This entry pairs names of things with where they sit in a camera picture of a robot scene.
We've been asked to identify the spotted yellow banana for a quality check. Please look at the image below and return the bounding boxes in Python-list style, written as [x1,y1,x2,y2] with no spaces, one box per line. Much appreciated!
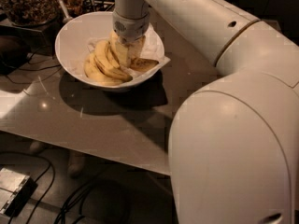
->
[109,31,158,72]

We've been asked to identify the yellow banana left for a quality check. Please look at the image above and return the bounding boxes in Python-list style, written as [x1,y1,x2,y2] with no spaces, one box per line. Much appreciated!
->
[84,52,122,86]

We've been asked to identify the black floor cables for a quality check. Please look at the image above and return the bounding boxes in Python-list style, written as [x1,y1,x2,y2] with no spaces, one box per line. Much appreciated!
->
[0,151,132,224]

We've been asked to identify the glass jar of nuts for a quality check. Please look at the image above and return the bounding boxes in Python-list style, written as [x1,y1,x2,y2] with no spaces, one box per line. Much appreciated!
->
[0,0,58,27]

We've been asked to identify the white paper liner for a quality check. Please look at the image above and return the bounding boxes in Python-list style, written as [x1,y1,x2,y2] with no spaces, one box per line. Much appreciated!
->
[66,22,172,86]

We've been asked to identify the white handled scoop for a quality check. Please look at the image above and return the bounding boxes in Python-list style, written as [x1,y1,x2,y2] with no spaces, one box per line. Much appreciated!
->
[57,0,72,24]

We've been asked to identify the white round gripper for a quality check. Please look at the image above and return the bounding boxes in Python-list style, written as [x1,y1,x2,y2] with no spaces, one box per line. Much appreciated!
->
[112,11,150,67]

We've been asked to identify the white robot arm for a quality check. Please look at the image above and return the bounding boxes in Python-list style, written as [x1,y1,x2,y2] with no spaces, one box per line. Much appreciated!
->
[113,0,299,224]

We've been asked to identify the black cable on table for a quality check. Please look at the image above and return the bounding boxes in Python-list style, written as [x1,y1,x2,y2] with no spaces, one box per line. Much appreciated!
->
[0,45,64,86]

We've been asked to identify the white ceramic bowl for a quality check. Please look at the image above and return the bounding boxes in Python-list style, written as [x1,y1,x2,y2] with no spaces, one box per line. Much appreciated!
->
[54,10,165,93]

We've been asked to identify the silver metal box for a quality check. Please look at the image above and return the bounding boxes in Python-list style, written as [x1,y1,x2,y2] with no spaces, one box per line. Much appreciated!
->
[0,168,31,217]

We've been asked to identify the dark round object left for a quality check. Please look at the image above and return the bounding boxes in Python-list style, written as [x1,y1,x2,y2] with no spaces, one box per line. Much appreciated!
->
[0,35,31,75]

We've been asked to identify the yellow banana middle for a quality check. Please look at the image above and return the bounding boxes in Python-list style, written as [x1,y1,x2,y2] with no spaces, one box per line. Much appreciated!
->
[94,40,133,82]

